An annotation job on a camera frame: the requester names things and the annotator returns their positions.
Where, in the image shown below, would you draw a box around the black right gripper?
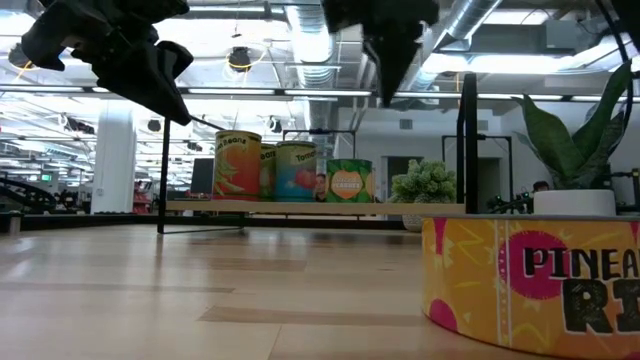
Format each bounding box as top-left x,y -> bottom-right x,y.
322,0 -> 441,107

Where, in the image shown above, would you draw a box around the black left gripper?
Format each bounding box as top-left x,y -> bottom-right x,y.
19,0 -> 195,127

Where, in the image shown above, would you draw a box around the orange green beans can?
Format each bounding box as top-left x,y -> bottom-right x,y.
213,129 -> 263,202

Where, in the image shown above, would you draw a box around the green sliced peaches can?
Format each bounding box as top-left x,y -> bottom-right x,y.
325,158 -> 375,204

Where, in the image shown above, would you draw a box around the blue tomato can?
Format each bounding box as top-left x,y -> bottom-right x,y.
274,140 -> 319,203

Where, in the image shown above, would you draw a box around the green pears can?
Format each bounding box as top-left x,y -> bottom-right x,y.
258,143 -> 279,202

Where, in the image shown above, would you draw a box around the yellow pineapple rings can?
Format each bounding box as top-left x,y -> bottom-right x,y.
421,214 -> 640,360

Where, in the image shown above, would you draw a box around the white pillar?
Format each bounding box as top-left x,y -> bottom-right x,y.
91,99 -> 138,215

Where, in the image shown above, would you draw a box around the black ceiling device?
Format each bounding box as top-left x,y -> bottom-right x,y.
227,45 -> 254,74

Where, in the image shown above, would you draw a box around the dark background monitor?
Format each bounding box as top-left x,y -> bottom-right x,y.
190,157 -> 215,197

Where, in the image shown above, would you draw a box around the pale green succulent in pot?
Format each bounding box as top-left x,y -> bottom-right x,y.
388,158 -> 459,234

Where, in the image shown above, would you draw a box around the snake plant in white pot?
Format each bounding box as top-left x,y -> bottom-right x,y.
512,59 -> 640,217

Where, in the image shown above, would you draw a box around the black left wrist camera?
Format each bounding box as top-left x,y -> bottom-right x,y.
157,40 -> 195,79

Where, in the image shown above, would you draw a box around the silver smooth ventilation duct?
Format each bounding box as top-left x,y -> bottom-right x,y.
399,0 -> 504,94

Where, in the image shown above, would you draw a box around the silver ribbed ventilation duct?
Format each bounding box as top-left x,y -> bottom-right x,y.
285,4 -> 337,132

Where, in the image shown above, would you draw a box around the black background frame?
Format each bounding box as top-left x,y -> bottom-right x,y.
282,128 -> 357,161
441,133 -> 515,216

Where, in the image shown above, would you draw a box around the black metal table frame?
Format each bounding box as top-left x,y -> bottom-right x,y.
0,212 -> 424,232

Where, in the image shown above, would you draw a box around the wooden shelf with black frame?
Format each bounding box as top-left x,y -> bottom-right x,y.
157,73 -> 480,235

